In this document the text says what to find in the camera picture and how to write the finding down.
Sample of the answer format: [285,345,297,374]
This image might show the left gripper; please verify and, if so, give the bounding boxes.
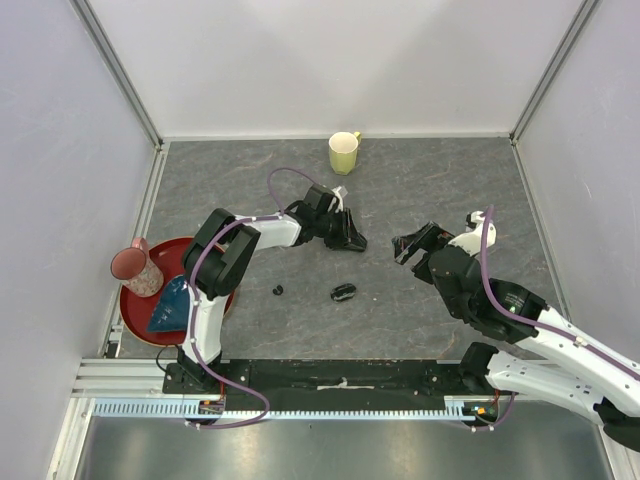
[314,208,364,252]

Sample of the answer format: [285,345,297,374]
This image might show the black marbled charging case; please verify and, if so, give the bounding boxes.
[330,283,357,303]

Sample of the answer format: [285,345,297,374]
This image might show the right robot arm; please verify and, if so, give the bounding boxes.
[392,212,639,450]

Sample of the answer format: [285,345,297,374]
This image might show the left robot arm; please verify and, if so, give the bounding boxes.
[154,184,367,394]

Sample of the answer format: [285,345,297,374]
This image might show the yellow-green mug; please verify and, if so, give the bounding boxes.
[328,132,361,175]

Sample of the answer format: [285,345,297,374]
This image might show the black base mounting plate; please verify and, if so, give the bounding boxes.
[162,357,501,401]

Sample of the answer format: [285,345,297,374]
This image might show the blue plate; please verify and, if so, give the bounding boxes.
[147,275,192,333]

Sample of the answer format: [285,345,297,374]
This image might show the pink floral mug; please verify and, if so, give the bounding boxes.
[110,237,164,298]

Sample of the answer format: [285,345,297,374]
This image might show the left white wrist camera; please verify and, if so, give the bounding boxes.
[329,185,348,212]

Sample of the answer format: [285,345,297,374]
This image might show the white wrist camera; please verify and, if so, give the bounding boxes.
[448,211,485,255]
[329,185,348,212]

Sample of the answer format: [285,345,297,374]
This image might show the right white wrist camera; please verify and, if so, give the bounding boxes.
[448,211,485,255]

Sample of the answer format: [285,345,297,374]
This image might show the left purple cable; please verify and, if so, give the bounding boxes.
[186,166,321,431]

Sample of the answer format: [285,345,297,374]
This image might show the purple cable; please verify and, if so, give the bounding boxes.
[479,203,640,386]
[186,166,321,431]

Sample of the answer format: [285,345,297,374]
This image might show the slotted cable duct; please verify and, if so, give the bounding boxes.
[93,398,497,421]

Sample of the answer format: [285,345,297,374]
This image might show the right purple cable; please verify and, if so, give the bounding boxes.
[479,203,640,386]

